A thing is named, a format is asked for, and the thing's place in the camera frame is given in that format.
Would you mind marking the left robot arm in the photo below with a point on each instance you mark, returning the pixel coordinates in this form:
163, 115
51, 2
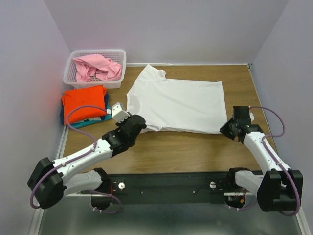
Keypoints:
50, 180

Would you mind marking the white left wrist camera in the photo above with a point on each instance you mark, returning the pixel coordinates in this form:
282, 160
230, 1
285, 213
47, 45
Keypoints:
119, 113

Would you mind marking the folded blue t shirt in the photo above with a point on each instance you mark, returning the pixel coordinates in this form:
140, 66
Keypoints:
84, 106

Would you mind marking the folded teal t shirt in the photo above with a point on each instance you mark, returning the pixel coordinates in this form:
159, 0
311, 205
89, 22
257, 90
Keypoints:
93, 120

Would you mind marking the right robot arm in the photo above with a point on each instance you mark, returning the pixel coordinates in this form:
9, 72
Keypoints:
279, 188

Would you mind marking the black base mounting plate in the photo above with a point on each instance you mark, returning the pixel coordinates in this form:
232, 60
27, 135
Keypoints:
172, 188

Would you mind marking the folded orange t shirt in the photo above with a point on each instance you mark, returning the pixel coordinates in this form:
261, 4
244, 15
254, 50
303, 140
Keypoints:
73, 99

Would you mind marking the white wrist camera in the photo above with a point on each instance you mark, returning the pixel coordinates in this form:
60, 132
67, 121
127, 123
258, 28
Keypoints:
119, 113
252, 117

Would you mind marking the white t shirt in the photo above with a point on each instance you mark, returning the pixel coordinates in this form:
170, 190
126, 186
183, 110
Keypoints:
177, 105

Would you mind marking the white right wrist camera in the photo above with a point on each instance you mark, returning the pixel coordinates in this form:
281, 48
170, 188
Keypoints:
252, 117

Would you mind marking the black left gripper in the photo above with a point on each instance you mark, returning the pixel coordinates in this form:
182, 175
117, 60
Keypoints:
121, 125

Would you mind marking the pink t shirt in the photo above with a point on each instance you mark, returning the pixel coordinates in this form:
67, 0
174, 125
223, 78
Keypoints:
95, 65

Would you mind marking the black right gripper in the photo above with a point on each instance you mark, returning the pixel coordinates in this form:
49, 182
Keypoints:
224, 129

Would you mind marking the white plastic laundry basket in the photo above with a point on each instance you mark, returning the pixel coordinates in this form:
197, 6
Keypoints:
116, 55

